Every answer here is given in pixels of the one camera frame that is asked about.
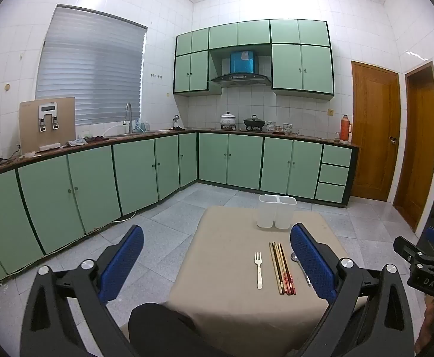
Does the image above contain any gas stove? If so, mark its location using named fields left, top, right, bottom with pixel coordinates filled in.
left=211, top=124, right=267, bottom=132

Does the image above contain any black wok with lid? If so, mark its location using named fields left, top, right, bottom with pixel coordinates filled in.
left=243, top=115, right=267, bottom=129

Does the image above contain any white two-compartment utensil holder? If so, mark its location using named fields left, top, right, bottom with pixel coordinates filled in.
left=256, top=194, right=298, bottom=230

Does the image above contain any white cable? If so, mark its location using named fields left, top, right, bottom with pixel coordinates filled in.
left=87, top=210, right=137, bottom=233

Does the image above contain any metal faucet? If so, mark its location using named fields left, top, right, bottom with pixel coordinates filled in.
left=123, top=103, right=134, bottom=134

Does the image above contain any beige cloth covered table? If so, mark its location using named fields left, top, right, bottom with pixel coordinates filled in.
left=165, top=205, right=366, bottom=357

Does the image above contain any person's right hand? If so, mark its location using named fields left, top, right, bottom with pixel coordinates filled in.
left=416, top=297, right=434, bottom=356

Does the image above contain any plain bamboo chopstick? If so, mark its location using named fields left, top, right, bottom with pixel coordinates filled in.
left=269, top=242, right=280, bottom=294

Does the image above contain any grey window blind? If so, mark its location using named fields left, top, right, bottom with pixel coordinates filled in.
left=35, top=4, right=148, bottom=127

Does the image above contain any dark chopstick with red end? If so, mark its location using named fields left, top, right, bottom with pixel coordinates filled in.
left=278, top=243, right=294, bottom=295

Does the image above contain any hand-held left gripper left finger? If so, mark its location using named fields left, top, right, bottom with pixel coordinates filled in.
left=20, top=225, right=145, bottom=357

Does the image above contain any metal spoon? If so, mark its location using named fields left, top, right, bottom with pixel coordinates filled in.
left=290, top=252, right=311, bottom=288

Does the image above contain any dark chopstick with striped end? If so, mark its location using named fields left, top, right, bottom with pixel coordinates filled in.
left=271, top=242, right=283, bottom=294

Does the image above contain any range hood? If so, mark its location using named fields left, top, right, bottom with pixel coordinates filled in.
left=210, top=49, right=272, bottom=88

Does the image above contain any wooden door with handle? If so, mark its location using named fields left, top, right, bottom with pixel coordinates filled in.
left=351, top=60, right=401, bottom=202

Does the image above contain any green lower cabinet with sink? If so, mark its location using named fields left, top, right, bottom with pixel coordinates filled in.
left=0, top=130, right=199, bottom=291

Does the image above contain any red thermos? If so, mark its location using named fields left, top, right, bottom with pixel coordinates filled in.
left=341, top=115, right=353, bottom=143

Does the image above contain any green lower cabinet with drawers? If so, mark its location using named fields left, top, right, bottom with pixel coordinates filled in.
left=196, top=129, right=361, bottom=208

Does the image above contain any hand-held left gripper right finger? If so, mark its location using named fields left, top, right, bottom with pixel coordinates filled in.
left=289, top=223, right=415, bottom=357

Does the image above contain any green upper cabinet above hood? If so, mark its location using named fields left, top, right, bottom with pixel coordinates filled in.
left=208, top=20, right=272, bottom=50

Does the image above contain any large green upper cabinet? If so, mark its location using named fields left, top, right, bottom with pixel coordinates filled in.
left=270, top=18, right=335, bottom=101

